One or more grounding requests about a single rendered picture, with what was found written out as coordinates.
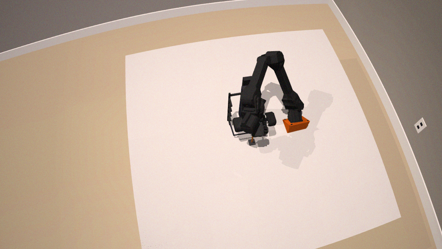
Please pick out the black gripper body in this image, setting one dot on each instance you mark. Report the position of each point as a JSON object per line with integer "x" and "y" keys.
{"x": 270, "y": 118}

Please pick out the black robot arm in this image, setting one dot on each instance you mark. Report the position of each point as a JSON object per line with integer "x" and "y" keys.
{"x": 251, "y": 95}

